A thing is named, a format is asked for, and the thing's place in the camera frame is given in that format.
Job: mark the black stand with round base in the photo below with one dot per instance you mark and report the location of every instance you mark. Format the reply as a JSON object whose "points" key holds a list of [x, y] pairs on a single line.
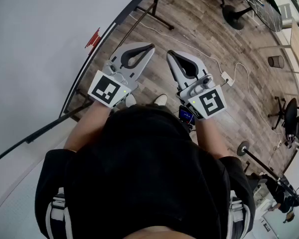
{"points": [[243, 148]]}

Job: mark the person's black shirt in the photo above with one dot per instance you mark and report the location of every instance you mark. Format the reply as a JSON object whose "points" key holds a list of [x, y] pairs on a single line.
{"points": [[144, 173]]}

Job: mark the white shoe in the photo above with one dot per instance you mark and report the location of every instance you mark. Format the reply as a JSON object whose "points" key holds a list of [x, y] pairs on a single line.
{"points": [[161, 99], [130, 100]]}

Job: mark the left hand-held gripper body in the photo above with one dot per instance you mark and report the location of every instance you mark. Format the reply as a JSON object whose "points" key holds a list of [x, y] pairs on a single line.
{"points": [[107, 89]]}

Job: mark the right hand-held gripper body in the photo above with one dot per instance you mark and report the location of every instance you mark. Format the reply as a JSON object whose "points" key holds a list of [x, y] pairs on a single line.
{"points": [[210, 102]]}

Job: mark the black mesh waste bin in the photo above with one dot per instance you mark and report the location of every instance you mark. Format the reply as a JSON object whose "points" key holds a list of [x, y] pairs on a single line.
{"points": [[276, 61]]}

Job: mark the person's right forearm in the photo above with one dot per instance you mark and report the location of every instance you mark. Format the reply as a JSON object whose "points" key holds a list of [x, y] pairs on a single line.
{"points": [[209, 138]]}

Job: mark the person's left forearm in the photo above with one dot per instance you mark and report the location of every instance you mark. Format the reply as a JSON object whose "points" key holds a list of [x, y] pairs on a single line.
{"points": [[86, 126]]}

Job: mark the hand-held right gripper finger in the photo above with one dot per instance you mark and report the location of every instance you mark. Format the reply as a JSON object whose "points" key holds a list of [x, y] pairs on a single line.
{"points": [[174, 71], [198, 63]]}

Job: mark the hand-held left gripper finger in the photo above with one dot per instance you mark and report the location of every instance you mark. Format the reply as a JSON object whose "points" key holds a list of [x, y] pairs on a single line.
{"points": [[142, 66], [118, 53]]}

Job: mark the blue pen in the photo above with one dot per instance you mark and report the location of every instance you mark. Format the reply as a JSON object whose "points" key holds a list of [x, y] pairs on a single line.
{"points": [[261, 3]]}

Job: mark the round black marble table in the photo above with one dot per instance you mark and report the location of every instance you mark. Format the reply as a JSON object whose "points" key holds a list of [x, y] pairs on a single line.
{"points": [[269, 19]]}

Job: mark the black device with blue screen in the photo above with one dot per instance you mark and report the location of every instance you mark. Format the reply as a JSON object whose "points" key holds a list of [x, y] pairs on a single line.
{"points": [[186, 114]]}

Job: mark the white power strip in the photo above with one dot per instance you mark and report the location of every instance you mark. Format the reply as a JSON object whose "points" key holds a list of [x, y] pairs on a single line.
{"points": [[279, 144]]}

